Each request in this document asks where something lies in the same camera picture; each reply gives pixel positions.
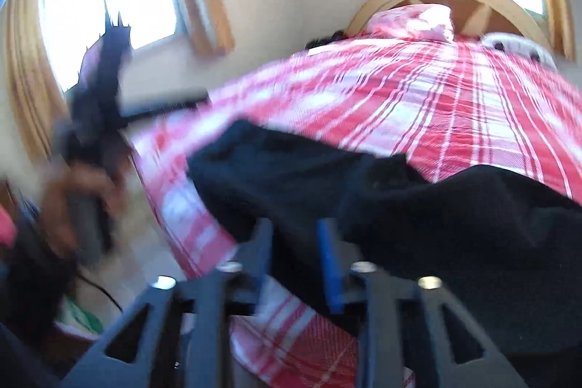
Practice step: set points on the black pants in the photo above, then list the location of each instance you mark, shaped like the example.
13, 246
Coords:
507, 246

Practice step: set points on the pink floral pillow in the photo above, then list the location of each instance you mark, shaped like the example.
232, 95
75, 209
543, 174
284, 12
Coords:
422, 22

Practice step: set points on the cream wooden headboard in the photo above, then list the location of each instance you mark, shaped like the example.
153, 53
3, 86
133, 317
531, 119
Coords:
470, 17

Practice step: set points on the black item beside bed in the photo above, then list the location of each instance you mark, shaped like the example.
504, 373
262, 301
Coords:
322, 41

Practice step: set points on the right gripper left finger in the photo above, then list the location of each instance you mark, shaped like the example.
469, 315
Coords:
177, 333

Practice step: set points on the yellow curtain right of headboard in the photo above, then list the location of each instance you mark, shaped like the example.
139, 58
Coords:
561, 28

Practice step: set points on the white black-dotted pillow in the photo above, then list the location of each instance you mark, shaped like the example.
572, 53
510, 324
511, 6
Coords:
518, 45

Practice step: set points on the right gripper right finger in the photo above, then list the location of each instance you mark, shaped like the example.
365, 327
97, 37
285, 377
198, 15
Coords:
406, 326

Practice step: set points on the red plaid bed sheet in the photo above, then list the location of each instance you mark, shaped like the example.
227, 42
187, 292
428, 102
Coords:
447, 106

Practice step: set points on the person's left hand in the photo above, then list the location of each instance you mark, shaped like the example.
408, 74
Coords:
55, 225

